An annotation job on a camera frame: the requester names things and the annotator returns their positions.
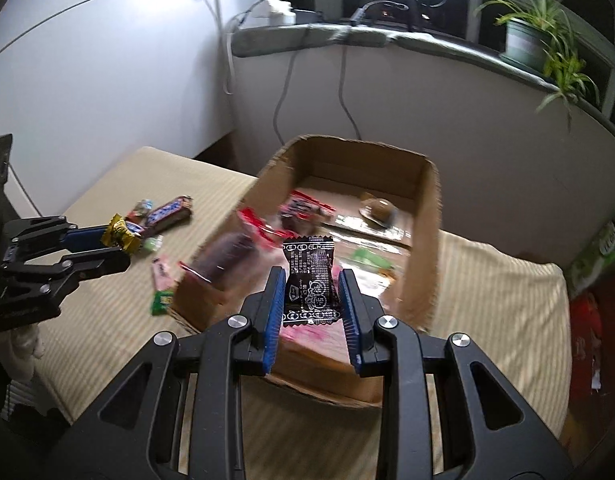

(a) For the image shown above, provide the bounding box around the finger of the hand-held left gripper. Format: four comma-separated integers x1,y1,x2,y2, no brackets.
2,215,114,257
2,247,132,311

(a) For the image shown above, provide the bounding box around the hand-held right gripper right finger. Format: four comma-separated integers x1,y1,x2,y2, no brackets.
337,269,573,480

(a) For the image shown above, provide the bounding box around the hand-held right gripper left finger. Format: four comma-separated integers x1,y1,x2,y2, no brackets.
48,266,288,480

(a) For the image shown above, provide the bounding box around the yellow candy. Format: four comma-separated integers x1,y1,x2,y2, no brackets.
100,214,142,256

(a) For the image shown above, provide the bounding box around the pink snack packet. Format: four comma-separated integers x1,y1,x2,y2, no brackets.
151,255,174,292
282,321,349,347

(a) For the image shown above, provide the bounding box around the black snack packet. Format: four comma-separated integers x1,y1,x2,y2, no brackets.
280,236,346,329

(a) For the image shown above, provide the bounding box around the green snack packet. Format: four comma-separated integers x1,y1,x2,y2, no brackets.
347,247,396,282
150,290,176,317

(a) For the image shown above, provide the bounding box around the dark purple red-ended snack packet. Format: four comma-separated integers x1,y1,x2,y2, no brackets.
179,206,294,293

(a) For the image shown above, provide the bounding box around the red and dark snack packet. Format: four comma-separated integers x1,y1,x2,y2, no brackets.
279,191,337,234

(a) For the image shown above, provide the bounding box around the brown round snack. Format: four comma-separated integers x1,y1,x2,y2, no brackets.
359,196,399,227

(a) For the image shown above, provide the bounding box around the cardboard box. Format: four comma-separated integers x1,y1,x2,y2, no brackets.
170,134,443,408

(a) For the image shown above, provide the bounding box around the person's left hand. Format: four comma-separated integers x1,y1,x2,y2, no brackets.
10,322,45,362

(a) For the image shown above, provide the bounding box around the brown chocolate bar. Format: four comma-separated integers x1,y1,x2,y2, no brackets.
144,194,194,235

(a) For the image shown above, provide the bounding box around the striped beige blanket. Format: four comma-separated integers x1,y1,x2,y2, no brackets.
30,146,573,480

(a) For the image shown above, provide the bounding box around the red box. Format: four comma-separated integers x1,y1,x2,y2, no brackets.
566,289,609,402

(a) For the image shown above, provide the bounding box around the green printed bag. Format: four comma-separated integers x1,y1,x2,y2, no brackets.
569,206,615,302

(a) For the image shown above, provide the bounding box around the white power strip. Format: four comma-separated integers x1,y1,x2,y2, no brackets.
256,0,296,27

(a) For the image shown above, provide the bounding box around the potted spider plant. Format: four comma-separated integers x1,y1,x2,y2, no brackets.
473,0,602,135

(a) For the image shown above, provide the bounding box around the black cable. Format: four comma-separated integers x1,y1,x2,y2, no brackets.
272,49,299,147
336,40,364,142

